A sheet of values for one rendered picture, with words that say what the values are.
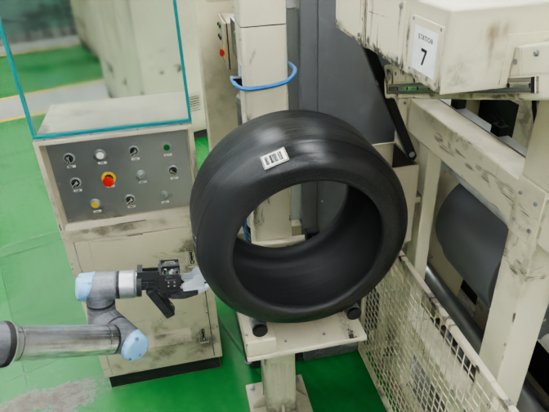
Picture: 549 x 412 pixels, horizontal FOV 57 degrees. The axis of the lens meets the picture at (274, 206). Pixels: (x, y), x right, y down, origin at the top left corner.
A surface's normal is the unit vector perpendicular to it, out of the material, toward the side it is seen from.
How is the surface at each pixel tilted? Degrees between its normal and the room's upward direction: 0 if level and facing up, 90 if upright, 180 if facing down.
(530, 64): 90
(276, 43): 90
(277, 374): 90
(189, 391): 0
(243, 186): 55
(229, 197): 60
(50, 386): 0
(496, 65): 90
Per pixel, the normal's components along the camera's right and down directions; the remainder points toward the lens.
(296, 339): -0.04, -0.86
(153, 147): 0.21, 0.50
